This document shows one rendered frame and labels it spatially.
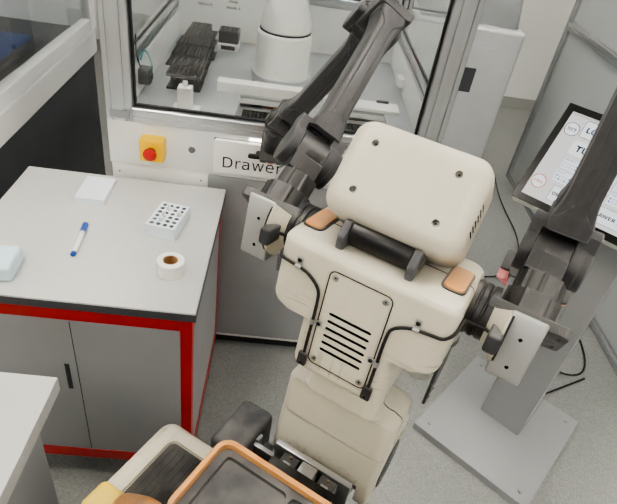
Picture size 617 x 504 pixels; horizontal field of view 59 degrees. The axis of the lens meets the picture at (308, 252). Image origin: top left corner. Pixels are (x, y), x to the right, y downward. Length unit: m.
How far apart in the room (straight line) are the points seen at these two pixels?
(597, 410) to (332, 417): 1.72
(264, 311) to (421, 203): 1.46
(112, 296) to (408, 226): 0.85
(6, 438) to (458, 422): 1.57
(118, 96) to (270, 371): 1.16
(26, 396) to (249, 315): 1.12
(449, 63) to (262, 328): 1.20
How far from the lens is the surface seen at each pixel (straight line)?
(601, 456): 2.46
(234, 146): 1.72
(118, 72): 1.73
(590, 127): 1.74
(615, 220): 1.66
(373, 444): 1.04
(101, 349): 1.52
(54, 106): 2.39
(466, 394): 2.32
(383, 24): 1.15
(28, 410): 1.21
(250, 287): 2.06
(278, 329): 2.21
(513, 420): 2.25
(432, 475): 2.10
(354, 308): 0.79
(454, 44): 1.66
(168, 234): 1.56
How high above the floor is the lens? 1.70
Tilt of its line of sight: 37 degrees down
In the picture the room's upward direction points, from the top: 10 degrees clockwise
